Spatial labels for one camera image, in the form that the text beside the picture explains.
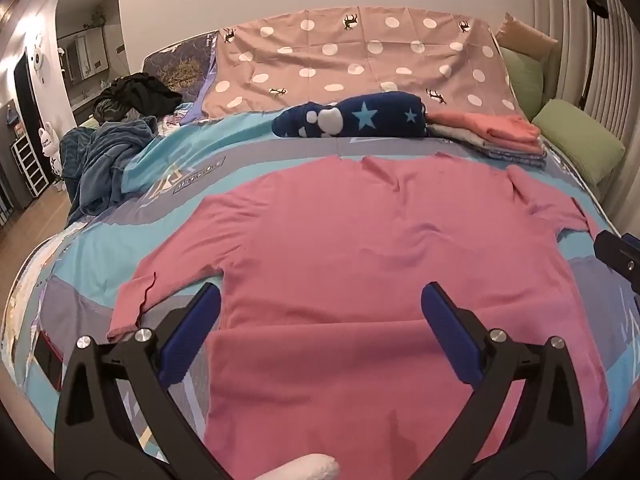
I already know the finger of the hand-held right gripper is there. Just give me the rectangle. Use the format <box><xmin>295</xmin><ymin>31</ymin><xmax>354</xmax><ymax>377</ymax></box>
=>
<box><xmin>594</xmin><ymin>231</ymin><xmax>640</xmax><ymax>293</ymax></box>

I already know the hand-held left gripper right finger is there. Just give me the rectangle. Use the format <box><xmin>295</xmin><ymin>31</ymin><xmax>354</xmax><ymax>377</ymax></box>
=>
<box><xmin>415</xmin><ymin>282</ymin><xmax>587</xmax><ymax>480</ymax></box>

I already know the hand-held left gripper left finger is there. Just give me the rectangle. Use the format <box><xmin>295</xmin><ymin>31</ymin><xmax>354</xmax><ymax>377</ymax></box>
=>
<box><xmin>54</xmin><ymin>282</ymin><xmax>233</xmax><ymax>480</ymax></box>

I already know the pink shirt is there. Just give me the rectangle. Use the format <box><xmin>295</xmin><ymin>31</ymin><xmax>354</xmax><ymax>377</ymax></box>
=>
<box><xmin>107</xmin><ymin>152</ymin><xmax>613</xmax><ymax>480</ymax></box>

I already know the stack of folded clothes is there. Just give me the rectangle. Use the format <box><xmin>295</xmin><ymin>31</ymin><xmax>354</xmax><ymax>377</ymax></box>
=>
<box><xmin>429</xmin><ymin>125</ymin><xmax>546</xmax><ymax>158</ymax></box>

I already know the dark clothes pile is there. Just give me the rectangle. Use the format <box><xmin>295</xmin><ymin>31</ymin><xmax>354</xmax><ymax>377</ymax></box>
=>
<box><xmin>92</xmin><ymin>72</ymin><xmax>183</xmax><ymax>123</ymax></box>

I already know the person's left hand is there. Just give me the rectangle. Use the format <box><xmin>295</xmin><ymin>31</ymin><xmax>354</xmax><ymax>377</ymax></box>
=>
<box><xmin>252</xmin><ymin>452</ymin><xmax>342</xmax><ymax>480</ymax></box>

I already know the green pillow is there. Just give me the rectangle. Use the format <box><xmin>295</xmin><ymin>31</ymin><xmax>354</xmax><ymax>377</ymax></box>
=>
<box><xmin>531</xmin><ymin>99</ymin><xmax>627</xmax><ymax>187</ymax></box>
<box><xmin>501</xmin><ymin>47</ymin><xmax>546</xmax><ymax>118</ymax></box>

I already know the blue floral folded garment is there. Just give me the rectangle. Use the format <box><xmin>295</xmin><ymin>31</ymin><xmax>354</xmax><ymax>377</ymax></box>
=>
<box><xmin>480</xmin><ymin>147</ymin><xmax>548</xmax><ymax>167</ymax></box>

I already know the salmon folded garment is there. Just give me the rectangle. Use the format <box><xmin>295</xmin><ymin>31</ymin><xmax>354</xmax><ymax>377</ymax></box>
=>
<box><xmin>425</xmin><ymin>111</ymin><xmax>542</xmax><ymax>145</ymax></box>

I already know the blue-grey blanket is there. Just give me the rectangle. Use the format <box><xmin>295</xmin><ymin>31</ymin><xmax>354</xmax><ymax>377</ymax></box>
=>
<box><xmin>60</xmin><ymin>115</ymin><xmax>158</xmax><ymax>222</ymax></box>

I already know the blue patterned bed sheet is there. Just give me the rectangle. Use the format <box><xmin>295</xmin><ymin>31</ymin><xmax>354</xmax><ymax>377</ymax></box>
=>
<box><xmin>0</xmin><ymin>105</ymin><xmax>640</xmax><ymax>466</ymax></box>

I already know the navy star blanket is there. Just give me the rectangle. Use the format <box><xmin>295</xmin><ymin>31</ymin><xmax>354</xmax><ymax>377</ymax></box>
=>
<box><xmin>272</xmin><ymin>91</ymin><xmax>428</xmax><ymax>139</ymax></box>

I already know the beige ribbed curtain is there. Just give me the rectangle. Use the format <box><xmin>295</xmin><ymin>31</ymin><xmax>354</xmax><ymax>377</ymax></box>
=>
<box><xmin>547</xmin><ymin>0</ymin><xmax>640</xmax><ymax>241</ymax></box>

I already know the beige pillow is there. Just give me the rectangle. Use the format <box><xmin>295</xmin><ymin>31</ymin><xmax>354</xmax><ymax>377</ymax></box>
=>
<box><xmin>495</xmin><ymin>12</ymin><xmax>560</xmax><ymax>53</ymax></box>

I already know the black floor lamp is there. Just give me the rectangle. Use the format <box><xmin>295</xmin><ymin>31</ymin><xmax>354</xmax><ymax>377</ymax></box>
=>
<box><xmin>577</xmin><ymin>0</ymin><xmax>609</xmax><ymax>111</ymax></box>

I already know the pink polka dot sheet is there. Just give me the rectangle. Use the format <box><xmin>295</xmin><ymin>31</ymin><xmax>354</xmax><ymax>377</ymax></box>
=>
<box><xmin>200</xmin><ymin>5</ymin><xmax>523</xmax><ymax>118</ymax></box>

